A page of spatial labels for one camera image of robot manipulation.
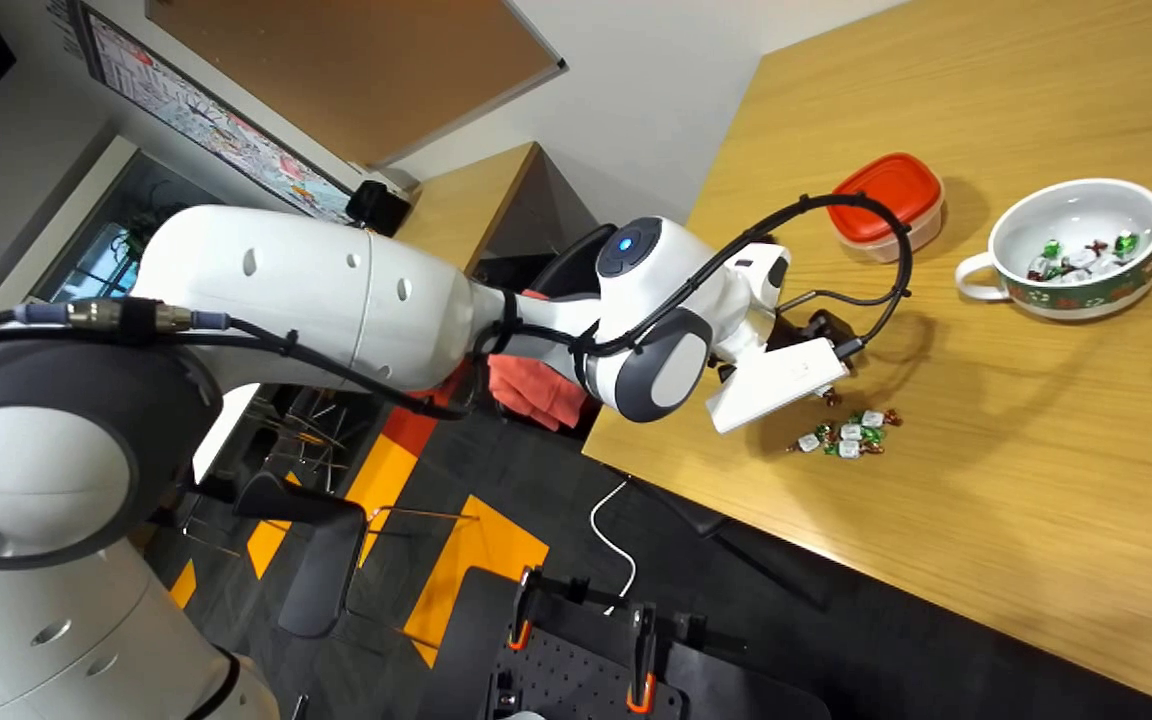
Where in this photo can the candies inside mug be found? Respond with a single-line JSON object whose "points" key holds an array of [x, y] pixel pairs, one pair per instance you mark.
{"points": [[1080, 263]]}

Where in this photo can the white green mug cup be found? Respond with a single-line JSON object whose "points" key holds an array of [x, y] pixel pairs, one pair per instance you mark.
{"points": [[1074, 214]]}

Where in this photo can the black office chair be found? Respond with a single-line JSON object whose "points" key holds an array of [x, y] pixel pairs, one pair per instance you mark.
{"points": [[572, 268]]}

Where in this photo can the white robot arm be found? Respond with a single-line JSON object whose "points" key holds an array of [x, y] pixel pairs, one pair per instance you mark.
{"points": [[104, 406]]}

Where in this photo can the red cloth on chair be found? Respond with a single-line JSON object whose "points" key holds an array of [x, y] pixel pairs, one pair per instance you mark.
{"points": [[532, 389]]}

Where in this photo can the small wooden side desk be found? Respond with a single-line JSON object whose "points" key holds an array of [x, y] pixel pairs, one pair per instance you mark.
{"points": [[456, 214]]}

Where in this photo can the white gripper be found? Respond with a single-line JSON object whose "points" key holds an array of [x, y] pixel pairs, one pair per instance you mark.
{"points": [[768, 381]]}

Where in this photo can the black box on desk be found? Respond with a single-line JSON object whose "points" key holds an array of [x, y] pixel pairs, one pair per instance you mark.
{"points": [[379, 206]]}

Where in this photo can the red lid plastic container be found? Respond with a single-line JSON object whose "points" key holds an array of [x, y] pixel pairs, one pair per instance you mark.
{"points": [[909, 190]]}

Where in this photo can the brown cork board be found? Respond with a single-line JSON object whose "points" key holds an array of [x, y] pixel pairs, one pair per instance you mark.
{"points": [[367, 76]]}

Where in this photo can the whiteboard with writing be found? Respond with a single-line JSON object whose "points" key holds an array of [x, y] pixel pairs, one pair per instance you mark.
{"points": [[179, 103]]}

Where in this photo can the black orange clamp stand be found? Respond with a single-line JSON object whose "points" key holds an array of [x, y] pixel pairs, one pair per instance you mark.
{"points": [[578, 655]]}

